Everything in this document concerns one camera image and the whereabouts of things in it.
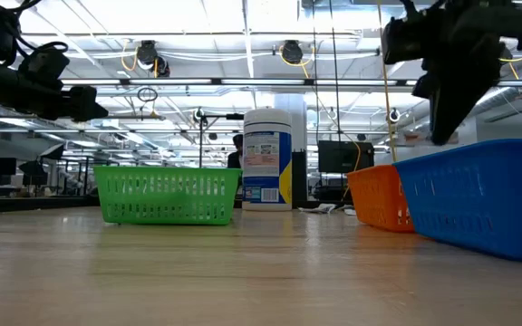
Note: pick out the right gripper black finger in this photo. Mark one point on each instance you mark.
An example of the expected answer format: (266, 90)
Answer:
(451, 113)

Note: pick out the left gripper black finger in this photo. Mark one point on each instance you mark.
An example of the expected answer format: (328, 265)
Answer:
(86, 105)

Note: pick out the black studio lamp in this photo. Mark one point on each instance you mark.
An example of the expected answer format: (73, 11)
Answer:
(53, 153)

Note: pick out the blue plastic basket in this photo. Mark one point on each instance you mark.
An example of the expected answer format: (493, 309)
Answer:
(469, 163)

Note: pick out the ceiling light strip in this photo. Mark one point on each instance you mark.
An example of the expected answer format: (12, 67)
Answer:
(170, 82)

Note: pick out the green plastic basket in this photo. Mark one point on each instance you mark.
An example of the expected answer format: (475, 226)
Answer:
(166, 169)

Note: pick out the orange plastic basket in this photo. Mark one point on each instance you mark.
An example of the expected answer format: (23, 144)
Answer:
(370, 181)

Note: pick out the black stand pole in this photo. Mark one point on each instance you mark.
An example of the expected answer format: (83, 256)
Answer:
(201, 140)

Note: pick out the white packet red print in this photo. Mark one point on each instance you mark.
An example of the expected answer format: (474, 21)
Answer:
(350, 211)

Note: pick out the person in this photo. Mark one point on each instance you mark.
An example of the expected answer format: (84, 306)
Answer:
(235, 158)

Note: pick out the alcohol pad packet blue print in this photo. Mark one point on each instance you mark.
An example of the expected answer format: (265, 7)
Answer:
(317, 208)

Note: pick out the Lysol disinfecting wipes canister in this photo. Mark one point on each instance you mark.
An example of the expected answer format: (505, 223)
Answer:
(265, 122)

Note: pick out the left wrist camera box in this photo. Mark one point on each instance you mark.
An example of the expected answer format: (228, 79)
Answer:
(43, 65)

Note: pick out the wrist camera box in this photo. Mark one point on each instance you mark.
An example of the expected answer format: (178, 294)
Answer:
(403, 41)
(43, 65)

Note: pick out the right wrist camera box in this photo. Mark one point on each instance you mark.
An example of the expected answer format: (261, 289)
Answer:
(403, 41)

